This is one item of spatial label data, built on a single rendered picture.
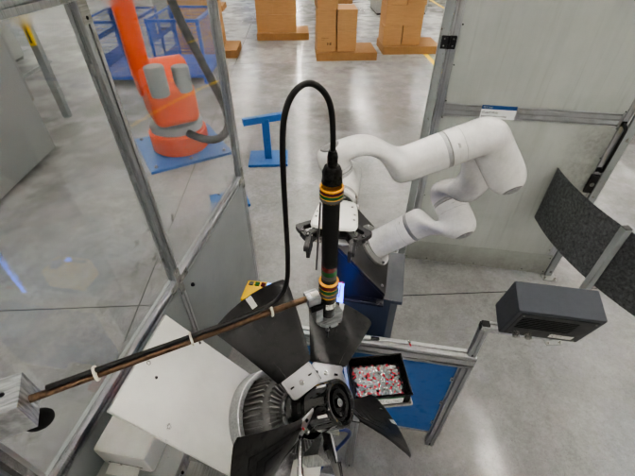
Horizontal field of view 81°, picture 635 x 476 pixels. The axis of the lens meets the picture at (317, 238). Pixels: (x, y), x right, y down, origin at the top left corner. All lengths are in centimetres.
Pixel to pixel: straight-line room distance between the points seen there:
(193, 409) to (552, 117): 241
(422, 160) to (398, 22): 797
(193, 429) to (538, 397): 213
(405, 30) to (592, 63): 655
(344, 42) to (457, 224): 710
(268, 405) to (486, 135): 86
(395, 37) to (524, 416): 761
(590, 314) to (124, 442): 148
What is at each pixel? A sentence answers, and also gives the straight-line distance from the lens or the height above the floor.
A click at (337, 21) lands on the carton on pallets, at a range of 821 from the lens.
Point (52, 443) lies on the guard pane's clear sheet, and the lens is 138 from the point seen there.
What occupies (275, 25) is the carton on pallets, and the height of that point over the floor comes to 28.
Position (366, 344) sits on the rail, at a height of 85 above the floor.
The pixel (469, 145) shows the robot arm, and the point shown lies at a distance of 96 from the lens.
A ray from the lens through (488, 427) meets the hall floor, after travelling 253.
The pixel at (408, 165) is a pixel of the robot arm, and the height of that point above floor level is 172.
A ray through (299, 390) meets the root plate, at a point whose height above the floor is 124.
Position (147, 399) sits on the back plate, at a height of 131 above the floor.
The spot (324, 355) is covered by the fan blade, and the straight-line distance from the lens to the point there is 115.
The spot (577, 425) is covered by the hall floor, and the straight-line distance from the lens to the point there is 277.
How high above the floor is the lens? 217
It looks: 41 degrees down
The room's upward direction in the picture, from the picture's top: straight up
